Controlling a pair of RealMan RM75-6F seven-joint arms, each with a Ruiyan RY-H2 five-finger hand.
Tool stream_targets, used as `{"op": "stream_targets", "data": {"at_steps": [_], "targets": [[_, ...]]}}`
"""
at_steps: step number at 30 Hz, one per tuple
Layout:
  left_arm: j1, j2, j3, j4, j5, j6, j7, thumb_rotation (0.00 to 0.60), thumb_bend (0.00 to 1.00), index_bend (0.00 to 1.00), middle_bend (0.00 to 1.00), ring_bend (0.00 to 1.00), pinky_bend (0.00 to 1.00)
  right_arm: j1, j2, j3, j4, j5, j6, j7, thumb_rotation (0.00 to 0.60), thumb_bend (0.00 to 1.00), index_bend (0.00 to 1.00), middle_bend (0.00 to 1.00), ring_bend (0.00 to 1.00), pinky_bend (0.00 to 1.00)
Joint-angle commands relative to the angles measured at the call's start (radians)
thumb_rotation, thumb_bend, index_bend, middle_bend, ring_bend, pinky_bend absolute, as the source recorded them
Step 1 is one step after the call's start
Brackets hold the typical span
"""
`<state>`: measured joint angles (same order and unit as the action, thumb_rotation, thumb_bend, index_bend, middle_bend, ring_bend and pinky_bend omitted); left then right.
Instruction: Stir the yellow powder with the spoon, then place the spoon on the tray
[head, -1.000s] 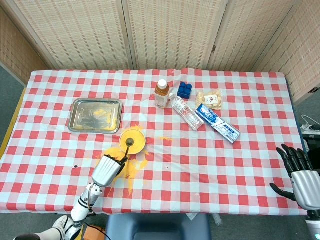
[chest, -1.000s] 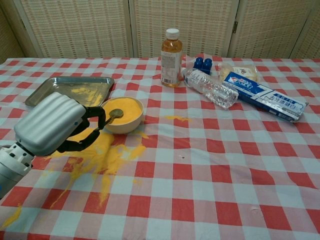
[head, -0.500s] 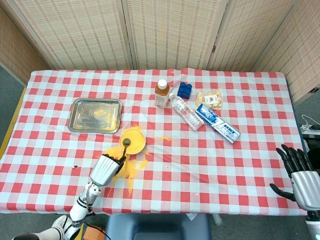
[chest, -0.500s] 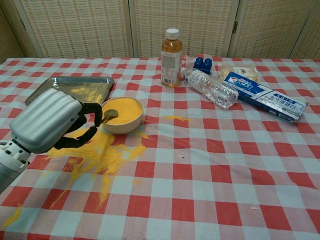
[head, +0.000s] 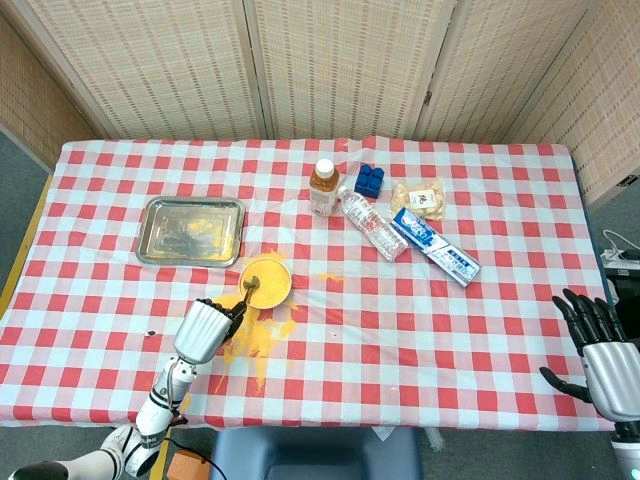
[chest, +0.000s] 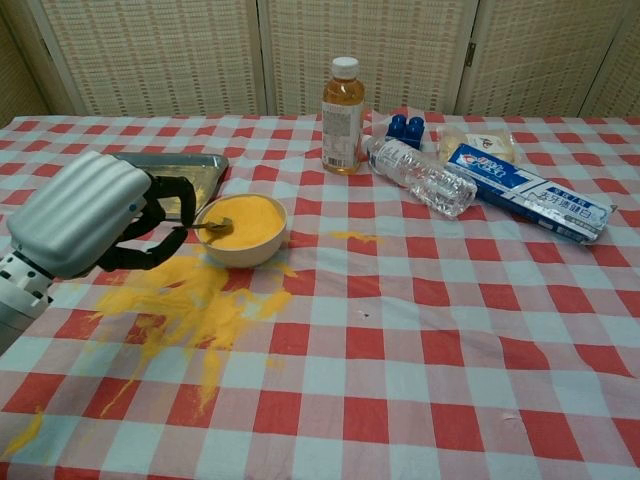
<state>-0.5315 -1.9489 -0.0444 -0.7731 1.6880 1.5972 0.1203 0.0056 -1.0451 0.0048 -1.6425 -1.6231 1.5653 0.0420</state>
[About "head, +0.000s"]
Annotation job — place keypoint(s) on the orange box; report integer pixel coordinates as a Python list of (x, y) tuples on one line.
[(187, 465)]

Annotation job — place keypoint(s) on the dark blue chair seat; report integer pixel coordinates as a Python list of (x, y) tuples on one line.
[(315, 455)]

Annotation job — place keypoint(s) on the off-white bowl of yellow powder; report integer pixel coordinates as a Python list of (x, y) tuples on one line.
[(275, 287)]

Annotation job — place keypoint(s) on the spilled yellow powder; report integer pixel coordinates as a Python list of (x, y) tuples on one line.
[(260, 335)]

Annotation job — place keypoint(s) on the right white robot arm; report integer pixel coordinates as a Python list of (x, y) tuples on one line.
[(627, 450)]

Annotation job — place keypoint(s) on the clear snack packet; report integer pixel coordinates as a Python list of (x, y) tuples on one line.
[(419, 200)]

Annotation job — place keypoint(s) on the black device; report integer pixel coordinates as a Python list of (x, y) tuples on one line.
[(622, 285)]

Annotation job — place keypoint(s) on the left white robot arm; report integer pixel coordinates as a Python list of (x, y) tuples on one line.
[(155, 415)]

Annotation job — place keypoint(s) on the silver metal tray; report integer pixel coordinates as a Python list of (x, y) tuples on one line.
[(170, 225)]

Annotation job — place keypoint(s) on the blue white toothpaste box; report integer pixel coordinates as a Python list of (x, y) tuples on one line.
[(435, 247)]

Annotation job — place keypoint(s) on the black metal spoon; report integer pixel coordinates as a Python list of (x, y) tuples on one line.
[(251, 283)]

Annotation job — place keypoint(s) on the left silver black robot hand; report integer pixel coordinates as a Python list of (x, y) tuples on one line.
[(200, 332)]

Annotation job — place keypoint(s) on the blue toy building block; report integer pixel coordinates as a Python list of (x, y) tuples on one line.
[(369, 182)]

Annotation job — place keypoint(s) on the red white checkered tablecloth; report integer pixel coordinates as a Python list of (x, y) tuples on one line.
[(400, 340)]

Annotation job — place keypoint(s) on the beige bamboo folding screen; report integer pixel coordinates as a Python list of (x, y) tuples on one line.
[(150, 65)]

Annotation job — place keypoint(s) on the clear plastic water bottle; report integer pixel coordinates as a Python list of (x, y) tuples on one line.
[(372, 225)]

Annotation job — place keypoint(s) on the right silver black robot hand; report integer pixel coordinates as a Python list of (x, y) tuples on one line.
[(615, 375)]

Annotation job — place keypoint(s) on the amber tea bottle white cap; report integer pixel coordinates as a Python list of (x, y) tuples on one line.
[(323, 195)]

